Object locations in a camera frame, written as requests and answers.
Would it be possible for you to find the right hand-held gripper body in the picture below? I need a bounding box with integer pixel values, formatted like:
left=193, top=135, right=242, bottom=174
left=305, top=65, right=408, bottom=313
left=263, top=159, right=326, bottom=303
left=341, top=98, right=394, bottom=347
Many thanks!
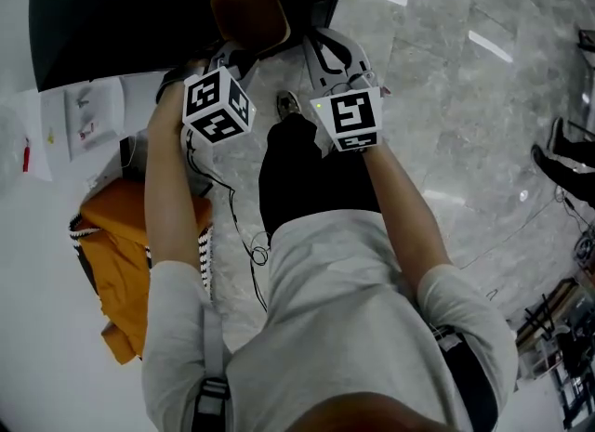
left=301, top=27, right=391, bottom=153

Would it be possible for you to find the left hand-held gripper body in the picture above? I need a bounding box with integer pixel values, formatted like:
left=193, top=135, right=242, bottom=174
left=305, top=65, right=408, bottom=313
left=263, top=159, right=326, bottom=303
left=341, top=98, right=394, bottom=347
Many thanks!
left=179, top=39, right=259, bottom=197

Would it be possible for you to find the orange-brown container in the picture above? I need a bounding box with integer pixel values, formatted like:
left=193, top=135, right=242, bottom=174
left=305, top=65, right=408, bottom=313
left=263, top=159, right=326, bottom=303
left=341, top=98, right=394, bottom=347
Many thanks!
left=209, top=0, right=293, bottom=58

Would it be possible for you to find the black mini fridge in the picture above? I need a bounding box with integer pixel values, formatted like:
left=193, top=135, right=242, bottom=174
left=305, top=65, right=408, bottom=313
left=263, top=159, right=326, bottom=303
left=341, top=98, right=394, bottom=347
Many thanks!
left=28, top=0, right=355, bottom=93

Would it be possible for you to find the person's left forearm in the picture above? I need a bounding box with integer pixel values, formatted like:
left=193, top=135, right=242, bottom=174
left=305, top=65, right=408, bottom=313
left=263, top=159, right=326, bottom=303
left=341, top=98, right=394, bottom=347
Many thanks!
left=143, top=80, right=206, bottom=274

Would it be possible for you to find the person's right forearm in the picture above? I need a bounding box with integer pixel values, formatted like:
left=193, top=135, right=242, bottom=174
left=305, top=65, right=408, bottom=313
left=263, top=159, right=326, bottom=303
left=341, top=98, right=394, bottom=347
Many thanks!
left=361, top=140, right=455, bottom=284

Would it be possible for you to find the person's grey shoe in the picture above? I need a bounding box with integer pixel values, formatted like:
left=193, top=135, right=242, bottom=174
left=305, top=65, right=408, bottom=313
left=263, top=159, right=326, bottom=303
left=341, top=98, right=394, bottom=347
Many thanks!
left=276, top=90, right=301, bottom=123

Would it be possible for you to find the person's black trouser leg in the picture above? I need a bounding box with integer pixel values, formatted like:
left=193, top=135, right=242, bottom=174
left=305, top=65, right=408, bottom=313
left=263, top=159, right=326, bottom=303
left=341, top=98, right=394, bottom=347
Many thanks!
left=258, top=112, right=383, bottom=237

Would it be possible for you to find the white board with drawings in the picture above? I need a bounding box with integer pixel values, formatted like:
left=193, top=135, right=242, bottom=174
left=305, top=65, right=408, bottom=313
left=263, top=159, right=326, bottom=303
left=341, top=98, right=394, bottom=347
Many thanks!
left=38, top=72, right=127, bottom=163

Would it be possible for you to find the orange fabric basket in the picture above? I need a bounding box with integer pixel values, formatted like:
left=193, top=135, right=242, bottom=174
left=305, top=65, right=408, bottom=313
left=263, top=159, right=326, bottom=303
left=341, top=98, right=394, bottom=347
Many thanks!
left=68, top=177, right=216, bottom=366

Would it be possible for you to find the person's grey shirt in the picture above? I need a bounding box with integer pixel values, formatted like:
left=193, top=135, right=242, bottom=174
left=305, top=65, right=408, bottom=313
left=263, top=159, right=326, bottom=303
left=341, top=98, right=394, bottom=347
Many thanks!
left=140, top=209, right=520, bottom=432

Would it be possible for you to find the black cable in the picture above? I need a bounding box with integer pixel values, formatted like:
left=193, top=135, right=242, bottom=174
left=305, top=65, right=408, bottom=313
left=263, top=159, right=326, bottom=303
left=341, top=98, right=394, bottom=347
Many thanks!
left=184, top=135, right=272, bottom=314

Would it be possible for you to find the grey harness strap with buckle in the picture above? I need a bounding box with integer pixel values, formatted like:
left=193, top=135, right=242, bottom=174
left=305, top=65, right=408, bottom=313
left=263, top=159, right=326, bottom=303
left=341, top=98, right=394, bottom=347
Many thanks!
left=191, top=302, right=233, bottom=432

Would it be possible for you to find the coiled cable bundle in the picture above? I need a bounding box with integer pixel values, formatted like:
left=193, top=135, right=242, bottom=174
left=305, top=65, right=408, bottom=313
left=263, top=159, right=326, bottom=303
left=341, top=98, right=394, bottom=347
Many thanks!
left=573, top=229, right=595, bottom=265

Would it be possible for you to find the black harness strap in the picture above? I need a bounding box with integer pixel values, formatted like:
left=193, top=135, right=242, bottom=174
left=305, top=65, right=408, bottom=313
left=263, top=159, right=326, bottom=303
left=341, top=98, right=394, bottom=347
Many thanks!
left=430, top=321, right=502, bottom=432

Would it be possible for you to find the metal frame rack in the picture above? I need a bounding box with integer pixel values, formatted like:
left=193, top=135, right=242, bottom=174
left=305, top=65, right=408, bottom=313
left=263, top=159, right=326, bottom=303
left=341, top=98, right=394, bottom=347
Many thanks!
left=514, top=275, right=595, bottom=432

